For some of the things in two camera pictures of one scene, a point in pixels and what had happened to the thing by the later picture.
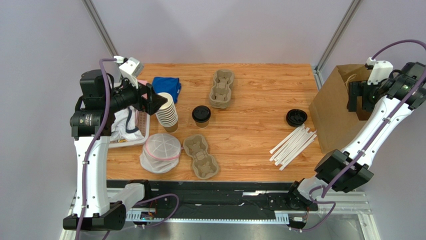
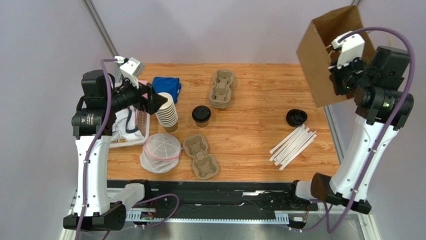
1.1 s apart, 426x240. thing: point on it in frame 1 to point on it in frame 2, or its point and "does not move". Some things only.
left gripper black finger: (154, 101) does not move
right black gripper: (353, 96) to (337, 72)
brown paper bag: (335, 123) to (313, 52)
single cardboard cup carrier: (205, 165) does not move
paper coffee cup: (202, 125) does not move
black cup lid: (201, 113) does not move
